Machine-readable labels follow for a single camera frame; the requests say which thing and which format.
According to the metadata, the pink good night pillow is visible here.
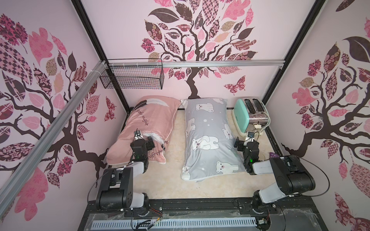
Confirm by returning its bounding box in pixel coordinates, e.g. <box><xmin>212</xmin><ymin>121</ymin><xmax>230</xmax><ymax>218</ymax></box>
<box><xmin>107</xmin><ymin>96</ymin><xmax>181</xmax><ymax>166</ymax></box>

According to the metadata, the grey polar bear pillow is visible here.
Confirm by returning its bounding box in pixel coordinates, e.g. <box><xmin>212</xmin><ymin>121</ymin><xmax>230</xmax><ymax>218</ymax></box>
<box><xmin>181</xmin><ymin>98</ymin><xmax>246</xmax><ymax>182</ymax></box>

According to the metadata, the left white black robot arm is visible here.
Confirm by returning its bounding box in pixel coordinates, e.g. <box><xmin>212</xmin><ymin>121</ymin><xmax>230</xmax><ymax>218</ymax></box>
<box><xmin>95</xmin><ymin>137</ymin><xmax>155</xmax><ymax>212</ymax></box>

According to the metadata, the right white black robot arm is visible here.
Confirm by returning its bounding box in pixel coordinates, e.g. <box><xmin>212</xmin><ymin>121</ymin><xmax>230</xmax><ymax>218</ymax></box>
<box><xmin>234</xmin><ymin>138</ymin><xmax>316</xmax><ymax>214</ymax></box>

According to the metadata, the purple snack packet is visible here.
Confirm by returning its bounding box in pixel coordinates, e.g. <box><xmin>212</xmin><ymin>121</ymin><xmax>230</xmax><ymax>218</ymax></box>
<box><xmin>269</xmin><ymin>152</ymin><xmax>280</xmax><ymax>158</ymax></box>

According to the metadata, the mint and chrome toaster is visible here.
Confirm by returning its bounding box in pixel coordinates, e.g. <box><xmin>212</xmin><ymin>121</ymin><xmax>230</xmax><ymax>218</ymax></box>
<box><xmin>232</xmin><ymin>97</ymin><xmax>271</xmax><ymax>137</ymax></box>

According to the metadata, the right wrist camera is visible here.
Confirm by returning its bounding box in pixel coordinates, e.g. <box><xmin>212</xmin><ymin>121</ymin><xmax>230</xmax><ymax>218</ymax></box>
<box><xmin>246</xmin><ymin>131</ymin><xmax>256</xmax><ymax>142</ymax></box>

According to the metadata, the white slotted cable duct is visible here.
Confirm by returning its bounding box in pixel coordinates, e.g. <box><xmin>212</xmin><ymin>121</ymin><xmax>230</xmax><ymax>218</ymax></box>
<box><xmin>89</xmin><ymin>217</ymin><xmax>257</xmax><ymax>231</ymax></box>

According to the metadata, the black wire basket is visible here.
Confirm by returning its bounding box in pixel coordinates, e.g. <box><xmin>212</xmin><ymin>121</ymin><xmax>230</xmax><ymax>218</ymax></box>
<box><xmin>100</xmin><ymin>58</ymin><xmax>164</xmax><ymax>90</ymax></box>

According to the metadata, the horizontal aluminium rail back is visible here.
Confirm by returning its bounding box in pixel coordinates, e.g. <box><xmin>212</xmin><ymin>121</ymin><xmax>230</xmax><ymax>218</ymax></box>
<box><xmin>109</xmin><ymin>60</ymin><xmax>285</xmax><ymax>68</ymax></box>

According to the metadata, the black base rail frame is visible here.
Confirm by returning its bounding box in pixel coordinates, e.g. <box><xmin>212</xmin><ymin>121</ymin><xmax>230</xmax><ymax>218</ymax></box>
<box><xmin>78</xmin><ymin>197</ymin><xmax>328</xmax><ymax>231</ymax></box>

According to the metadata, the diagonal aluminium rail left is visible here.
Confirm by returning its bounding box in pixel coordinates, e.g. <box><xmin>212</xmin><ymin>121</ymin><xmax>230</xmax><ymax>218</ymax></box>
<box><xmin>1</xmin><ymin>60</ymin><xmax>107</xmax><ymax>216</ymax></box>

